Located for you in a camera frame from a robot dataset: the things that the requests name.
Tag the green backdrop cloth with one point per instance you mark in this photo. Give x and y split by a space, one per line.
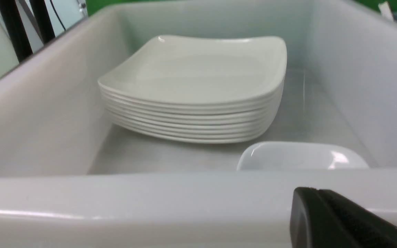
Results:
96 5

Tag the stack of white plates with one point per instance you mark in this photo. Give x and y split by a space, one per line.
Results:
242 125

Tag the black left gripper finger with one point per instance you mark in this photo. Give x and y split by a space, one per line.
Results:
322 218

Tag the large white rice plate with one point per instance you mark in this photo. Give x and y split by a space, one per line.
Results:
179 70

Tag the large translucent white bin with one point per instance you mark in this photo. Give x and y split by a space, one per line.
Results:
69 178

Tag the upright white spoon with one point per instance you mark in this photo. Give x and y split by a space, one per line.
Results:
385 10

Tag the small white bowl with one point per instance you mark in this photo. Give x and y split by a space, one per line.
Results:
279 156

